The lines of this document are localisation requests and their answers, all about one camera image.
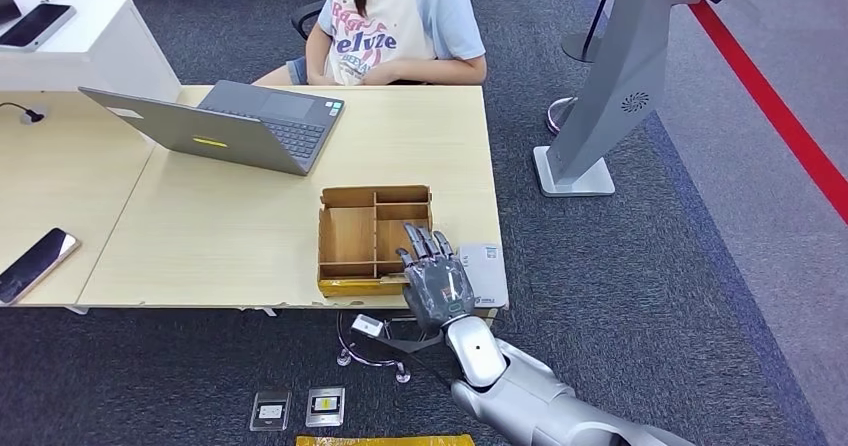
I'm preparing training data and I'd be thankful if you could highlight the person's left hand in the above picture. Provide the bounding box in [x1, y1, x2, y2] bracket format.
[360, 63, 400, 88]

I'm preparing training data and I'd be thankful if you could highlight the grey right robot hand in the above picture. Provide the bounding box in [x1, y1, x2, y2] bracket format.
[395, 222, 477, 333]

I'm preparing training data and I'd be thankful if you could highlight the white card reader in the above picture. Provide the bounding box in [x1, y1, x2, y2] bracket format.
[457, 242, 510, 309]

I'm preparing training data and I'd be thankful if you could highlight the person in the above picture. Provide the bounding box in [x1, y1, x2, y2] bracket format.
[251, 0, 488, 88]

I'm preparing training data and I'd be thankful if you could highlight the wooden compartment box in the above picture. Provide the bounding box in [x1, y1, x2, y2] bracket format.
[316, 185, 435, 299]

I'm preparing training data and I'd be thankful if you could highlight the chrome stool base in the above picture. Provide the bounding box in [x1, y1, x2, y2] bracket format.
[334, 310, 442, 386]

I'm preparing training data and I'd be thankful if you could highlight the yellow tape strip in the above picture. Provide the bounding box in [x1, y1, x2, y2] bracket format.
[294, 434, 477, 446]

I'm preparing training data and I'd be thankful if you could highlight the silver floor socket yellow label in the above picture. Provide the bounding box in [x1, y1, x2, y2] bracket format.
[305, 386, 347, 429]

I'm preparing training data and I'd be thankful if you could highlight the chrome stanchion base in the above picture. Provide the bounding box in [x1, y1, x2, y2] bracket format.
[546, 96, 579, 136]

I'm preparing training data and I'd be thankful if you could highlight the grey laptop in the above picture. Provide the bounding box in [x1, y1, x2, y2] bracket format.
[78, 79, 347, 178]

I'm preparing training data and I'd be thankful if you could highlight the black stanchion pole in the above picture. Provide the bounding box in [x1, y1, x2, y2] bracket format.
[561, 0, 624, 65]

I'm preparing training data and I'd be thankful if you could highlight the grey kiosk stand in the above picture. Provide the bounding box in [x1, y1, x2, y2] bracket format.
[533, 0, 723, 199]

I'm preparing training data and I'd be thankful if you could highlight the white cabinet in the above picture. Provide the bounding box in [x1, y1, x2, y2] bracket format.
[0, 0, 183, 103]

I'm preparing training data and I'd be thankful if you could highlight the black smartphone with grey case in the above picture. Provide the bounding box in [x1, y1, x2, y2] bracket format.
[0, 2, 79, 53]

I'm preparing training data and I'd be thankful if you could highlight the red floor tape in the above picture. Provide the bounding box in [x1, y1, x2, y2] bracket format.
[687, 0, 848, 226]

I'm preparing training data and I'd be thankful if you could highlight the black smartphone with pale case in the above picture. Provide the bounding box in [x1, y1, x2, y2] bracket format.
[0, 227, 83, 306]

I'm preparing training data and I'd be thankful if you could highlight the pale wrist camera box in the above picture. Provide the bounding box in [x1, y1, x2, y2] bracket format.
[351, 313, 386, 340]

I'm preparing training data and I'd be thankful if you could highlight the silver floor socket dark frame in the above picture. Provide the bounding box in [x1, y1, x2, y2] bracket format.
[248, 389, 293, 434]

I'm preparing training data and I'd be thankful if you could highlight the black desk cable with grommet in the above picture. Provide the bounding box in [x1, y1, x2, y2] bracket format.
[0, 101, 49, 126]

